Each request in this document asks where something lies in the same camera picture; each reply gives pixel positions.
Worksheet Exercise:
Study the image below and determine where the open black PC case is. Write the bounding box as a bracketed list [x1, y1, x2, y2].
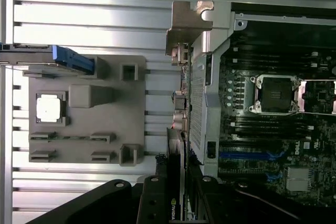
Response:
[164, 0, 336, 224]

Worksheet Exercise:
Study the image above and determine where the CPU socket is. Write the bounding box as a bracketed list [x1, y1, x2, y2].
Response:
[248, 73, 301, 116]

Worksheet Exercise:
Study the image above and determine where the silver CPU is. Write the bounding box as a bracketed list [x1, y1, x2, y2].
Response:
[36, 94, 65, 124]

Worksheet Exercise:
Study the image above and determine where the blue expansion slot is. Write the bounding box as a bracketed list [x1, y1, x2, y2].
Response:
[219, 152, 275, 161]

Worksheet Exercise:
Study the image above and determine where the metal socket cover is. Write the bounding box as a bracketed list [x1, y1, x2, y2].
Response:
[299, 79, 336, 116]

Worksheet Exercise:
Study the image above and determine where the green motherboard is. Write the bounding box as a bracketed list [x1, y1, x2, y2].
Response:
[219, 23, 336, 224]

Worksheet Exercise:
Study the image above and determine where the grey parts rack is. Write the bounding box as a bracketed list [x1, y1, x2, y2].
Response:
[22, 55, 148, 167]

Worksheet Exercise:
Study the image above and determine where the green RAM stick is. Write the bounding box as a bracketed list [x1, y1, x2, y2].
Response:
[31, 134, 111, 141]

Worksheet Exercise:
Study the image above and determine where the hard disk with blue carrier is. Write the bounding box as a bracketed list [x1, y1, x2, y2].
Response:
[0, 43, 96, 78]

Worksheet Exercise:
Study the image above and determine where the silver chipset heatsink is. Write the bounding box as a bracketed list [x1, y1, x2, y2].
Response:
[287, 167, 311, 191]

